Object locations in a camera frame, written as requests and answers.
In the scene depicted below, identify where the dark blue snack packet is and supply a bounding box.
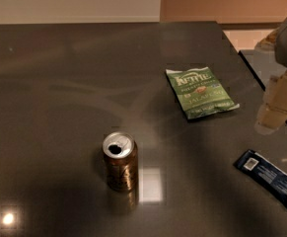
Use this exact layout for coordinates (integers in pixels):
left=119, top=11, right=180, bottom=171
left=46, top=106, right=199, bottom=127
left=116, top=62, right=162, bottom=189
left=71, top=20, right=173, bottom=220
left=234, top=149, right=287, bottom=208

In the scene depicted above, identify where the green jalapeno chip bag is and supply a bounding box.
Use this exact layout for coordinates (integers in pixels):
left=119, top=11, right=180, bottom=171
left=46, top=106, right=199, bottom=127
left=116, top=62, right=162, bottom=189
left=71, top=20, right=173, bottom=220
left=166, top=67, right=240, bottom=120

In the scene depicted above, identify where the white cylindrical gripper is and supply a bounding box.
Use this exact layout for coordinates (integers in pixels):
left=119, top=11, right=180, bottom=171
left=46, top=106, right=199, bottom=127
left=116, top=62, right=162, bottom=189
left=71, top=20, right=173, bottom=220
left=254, top=18, right=287, bottom=135

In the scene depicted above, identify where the orange soda can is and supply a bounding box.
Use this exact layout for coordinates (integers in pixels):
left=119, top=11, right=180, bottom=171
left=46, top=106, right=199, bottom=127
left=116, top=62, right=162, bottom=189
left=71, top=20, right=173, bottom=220
left=102, top=131, right=138, bottom=192

